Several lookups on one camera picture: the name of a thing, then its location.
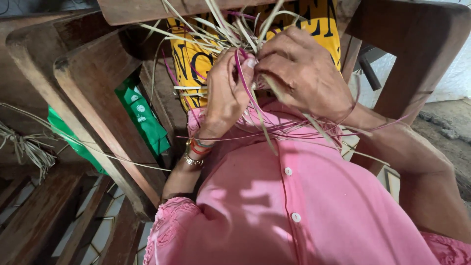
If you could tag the person's right hand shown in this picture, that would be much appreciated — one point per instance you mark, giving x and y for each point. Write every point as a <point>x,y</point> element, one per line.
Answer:
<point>309,73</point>

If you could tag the person's left hand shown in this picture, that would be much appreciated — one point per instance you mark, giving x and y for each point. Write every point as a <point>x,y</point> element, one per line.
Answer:
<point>224,99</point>

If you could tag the person's right fingers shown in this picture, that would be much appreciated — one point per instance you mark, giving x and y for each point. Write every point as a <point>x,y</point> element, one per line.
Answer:
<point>270,60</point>

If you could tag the woven straw strips work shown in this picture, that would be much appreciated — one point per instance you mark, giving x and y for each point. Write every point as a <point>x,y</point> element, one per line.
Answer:
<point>243,40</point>

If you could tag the yellow cloth with black print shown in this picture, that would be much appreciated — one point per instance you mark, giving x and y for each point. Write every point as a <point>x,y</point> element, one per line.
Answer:
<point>187,62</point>

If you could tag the dark metal pipe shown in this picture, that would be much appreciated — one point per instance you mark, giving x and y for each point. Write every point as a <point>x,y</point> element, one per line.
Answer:
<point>370,73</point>

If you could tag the gold bangle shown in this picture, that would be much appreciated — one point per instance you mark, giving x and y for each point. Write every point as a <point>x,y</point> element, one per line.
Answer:
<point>192,161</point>

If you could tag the green garment with white buttons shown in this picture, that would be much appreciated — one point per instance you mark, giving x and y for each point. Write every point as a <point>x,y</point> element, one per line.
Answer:
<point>147,121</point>

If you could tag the pink buttoned shirt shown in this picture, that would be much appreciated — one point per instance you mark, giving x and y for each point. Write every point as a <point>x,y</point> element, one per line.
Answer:
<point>294,202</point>

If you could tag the brown wooden chair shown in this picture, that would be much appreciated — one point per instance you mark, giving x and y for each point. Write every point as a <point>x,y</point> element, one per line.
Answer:
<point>423,29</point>
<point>95,95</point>
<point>25,73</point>

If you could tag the long dried straw strand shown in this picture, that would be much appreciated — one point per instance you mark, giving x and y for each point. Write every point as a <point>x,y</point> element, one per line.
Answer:
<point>92,149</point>

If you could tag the bundle of dried straw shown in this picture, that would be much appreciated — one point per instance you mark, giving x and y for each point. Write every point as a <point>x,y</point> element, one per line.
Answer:
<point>33,151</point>

